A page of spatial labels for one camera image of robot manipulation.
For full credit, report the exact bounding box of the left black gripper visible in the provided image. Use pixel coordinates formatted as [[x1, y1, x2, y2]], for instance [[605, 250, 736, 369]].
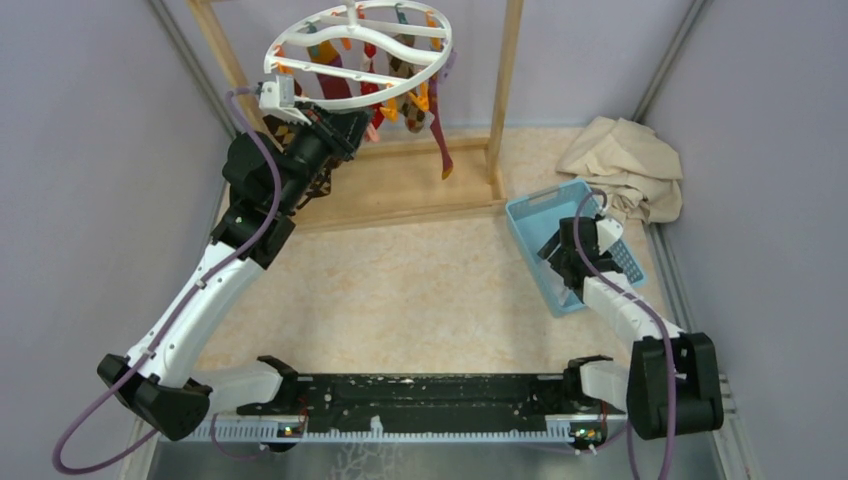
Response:
[[276, 100, 376, 214]]

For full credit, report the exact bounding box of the light blue plastic basket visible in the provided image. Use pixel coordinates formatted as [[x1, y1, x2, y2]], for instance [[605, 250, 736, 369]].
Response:
[[506, 180, 646, 317]]

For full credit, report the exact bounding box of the white round clip hanger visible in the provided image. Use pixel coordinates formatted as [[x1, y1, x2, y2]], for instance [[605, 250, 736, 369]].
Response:
[[263, 1, 453, 119]]

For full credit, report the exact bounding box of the wooden hanger stand frame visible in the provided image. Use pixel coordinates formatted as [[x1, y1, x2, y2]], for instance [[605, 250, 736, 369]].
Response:
[[190, 1, 523, 231]]

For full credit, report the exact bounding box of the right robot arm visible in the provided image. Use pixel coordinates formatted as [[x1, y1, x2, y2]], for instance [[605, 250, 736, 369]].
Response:
[[537, 215, 725, 440]]

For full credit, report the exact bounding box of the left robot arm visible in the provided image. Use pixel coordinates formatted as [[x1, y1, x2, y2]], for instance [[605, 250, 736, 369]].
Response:
[[97, 102, 373, 441]]

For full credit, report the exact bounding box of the red santa sock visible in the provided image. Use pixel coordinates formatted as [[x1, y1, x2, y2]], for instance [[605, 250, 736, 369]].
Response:
[[358, 42, 389, 130]]

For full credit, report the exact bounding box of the argyle beige sock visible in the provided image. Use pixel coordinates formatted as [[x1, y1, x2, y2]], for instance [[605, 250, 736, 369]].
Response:
[[387, 53, 429, 134]]

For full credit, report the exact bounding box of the beige crumpled cloth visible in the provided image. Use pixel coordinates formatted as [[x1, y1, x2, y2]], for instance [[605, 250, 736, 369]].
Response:
[[556, 116, 683, 224]]

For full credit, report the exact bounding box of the purple yellow hanging sock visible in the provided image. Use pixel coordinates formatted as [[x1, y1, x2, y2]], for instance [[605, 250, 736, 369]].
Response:
[[428, 75, 454, 180]]

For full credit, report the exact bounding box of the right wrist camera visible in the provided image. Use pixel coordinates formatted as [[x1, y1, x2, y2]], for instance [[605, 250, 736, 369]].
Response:
[[595, 215, 624, 254]]

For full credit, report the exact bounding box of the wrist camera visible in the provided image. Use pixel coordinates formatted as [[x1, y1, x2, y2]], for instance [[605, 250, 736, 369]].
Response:
[[595, 215, 624, 254], [258, 74, 311, 125]]

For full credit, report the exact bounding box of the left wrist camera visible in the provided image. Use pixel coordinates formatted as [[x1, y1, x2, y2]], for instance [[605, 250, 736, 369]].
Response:
[[258, 74, 311, 125]]

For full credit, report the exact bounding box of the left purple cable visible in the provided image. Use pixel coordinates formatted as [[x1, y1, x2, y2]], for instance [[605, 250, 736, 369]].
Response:
[[51, 87, 283, 475]]

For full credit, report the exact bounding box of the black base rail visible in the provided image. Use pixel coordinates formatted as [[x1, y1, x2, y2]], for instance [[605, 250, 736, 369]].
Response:
[[237, 373, 626, 441]]

